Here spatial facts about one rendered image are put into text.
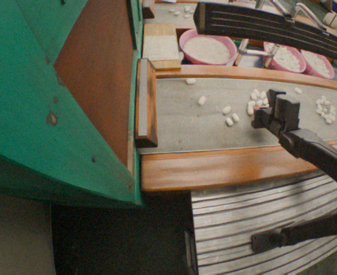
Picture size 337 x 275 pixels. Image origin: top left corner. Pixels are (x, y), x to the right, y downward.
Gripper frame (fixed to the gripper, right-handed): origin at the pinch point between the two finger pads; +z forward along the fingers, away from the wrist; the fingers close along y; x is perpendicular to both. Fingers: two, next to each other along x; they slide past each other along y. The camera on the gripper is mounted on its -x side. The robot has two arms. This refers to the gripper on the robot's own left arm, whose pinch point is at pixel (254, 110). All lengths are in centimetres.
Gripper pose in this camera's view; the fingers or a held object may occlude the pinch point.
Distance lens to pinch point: 70.6
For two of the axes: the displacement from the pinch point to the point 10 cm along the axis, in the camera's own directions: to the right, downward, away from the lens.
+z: -0.7, -4.4, 8.9
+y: -10.0, 0.7, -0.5
